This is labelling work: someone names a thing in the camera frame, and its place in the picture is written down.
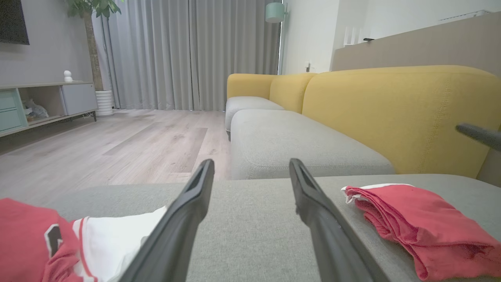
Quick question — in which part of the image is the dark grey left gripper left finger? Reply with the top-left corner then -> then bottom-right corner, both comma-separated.
119,158 -> 215,282

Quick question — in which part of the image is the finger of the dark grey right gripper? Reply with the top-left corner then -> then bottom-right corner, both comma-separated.
456,123 -> 501,152

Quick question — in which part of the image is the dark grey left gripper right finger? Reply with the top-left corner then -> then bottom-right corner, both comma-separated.
289,158 -> 390,282

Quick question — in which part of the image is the red white basketball jersey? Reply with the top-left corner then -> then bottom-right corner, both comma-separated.
0,198 -> 169,282

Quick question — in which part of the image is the folded red garment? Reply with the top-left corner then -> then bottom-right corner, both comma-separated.
341,183 -> 501,281

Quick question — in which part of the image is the grey sofa back cushion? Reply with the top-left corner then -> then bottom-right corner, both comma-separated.
477,148 -> 501,188

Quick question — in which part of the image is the yellow sofa backrest cushion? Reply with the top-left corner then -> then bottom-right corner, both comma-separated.
227,73 -> 276,100
269,72 -> 317,114
301,65 -> 501,179

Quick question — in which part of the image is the beige half-height partition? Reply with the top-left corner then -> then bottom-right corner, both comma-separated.
331,12 -> 501,79

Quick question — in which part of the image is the white ribbed plant pot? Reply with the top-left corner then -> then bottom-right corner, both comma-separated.
95,90 -> 114,117

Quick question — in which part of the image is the grey wooden TV cabinet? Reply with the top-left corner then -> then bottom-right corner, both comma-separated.
0,81 -> 99,138

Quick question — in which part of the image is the grey pleated curtain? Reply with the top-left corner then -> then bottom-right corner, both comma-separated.
101,0 -> 282,112

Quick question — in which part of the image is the crumpled item inside cabinet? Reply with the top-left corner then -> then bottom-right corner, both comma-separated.
22,99 -> 50,120

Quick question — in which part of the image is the green potted tree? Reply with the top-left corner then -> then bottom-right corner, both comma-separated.
65,0 -> 123,92

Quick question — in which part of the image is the black wall television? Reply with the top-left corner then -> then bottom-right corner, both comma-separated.
0,0 -> 30,45

